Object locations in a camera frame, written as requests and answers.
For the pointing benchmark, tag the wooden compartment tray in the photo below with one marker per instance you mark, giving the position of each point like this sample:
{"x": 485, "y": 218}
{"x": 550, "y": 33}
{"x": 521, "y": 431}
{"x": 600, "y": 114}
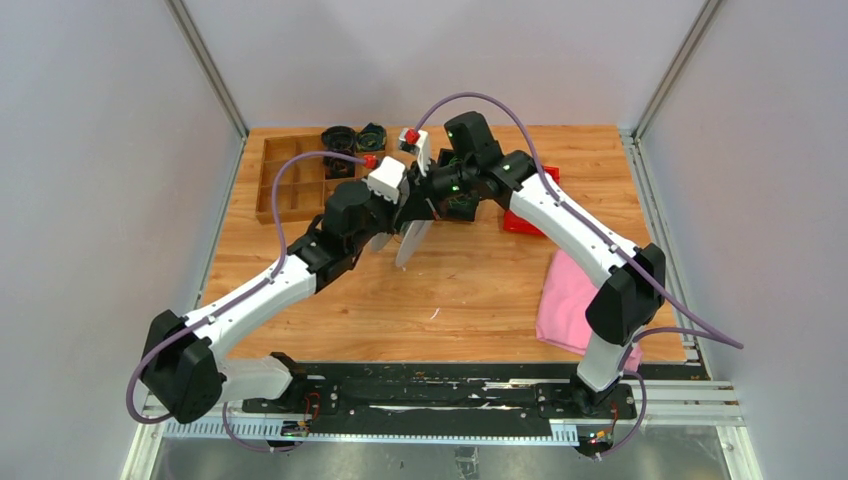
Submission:
{"x": 303, "y": 189}

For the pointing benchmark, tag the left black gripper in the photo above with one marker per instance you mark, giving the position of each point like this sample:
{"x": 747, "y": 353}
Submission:
{"x": 393, "y": 210}

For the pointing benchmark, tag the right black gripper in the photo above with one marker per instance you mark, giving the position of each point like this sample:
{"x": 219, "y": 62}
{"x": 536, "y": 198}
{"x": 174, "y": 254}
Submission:
{"x": 417, "y": 206}

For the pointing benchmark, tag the aluminium frame rail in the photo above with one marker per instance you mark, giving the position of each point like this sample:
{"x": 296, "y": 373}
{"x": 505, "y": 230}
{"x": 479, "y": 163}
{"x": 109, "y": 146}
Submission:
{"x": 141, "y": 459}
{"x": 735, "y": 441}

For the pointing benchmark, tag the dark patterned cloth roll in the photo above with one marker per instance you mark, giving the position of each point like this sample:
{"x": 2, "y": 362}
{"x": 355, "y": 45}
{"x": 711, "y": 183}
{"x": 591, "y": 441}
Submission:
{"x": 371, "y": 138}

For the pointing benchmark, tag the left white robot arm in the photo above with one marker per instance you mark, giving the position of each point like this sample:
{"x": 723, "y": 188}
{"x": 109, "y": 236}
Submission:
{"x": 184, "y": 362}

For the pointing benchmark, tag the right aluminium frame rail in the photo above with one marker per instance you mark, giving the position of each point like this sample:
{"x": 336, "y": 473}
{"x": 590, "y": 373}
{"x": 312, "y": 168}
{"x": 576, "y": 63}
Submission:
{"x": 735, "y": 441}

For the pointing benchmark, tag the grey filament spool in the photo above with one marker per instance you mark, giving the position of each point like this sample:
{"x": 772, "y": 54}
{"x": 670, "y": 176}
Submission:
{"x": 412, "y": 235}

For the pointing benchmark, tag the black plastic bin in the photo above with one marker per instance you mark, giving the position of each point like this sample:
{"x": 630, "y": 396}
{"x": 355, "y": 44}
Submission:
{"x": 463, "y": 213}

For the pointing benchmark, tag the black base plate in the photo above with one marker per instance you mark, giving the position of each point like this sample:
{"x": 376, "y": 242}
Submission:
{"x": 507, "y": 400}

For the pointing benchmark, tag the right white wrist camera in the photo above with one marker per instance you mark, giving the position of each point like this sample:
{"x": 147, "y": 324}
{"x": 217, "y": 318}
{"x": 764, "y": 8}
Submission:
{"x": 417, "y": 143}

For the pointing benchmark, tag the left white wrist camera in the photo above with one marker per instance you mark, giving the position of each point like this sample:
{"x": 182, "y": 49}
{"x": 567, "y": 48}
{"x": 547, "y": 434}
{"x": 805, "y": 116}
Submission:
{"x": 386, "y": 179}

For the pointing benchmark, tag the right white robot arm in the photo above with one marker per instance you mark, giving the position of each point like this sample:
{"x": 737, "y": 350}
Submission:
{"x": 629, "y": 278}

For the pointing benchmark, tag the black item in tray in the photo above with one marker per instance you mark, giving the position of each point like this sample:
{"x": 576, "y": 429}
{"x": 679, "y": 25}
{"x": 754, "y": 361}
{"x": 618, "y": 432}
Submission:
{"x": 339, "y": 168}

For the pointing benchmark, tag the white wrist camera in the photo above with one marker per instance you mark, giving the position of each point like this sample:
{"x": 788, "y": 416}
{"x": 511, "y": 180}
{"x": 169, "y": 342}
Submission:
{"x": 386, "y": 179}
{"x": 417, "y": 143}

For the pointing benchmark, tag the pink cloth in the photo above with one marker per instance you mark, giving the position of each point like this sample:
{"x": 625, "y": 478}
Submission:
{"x": 566, "y": 294}

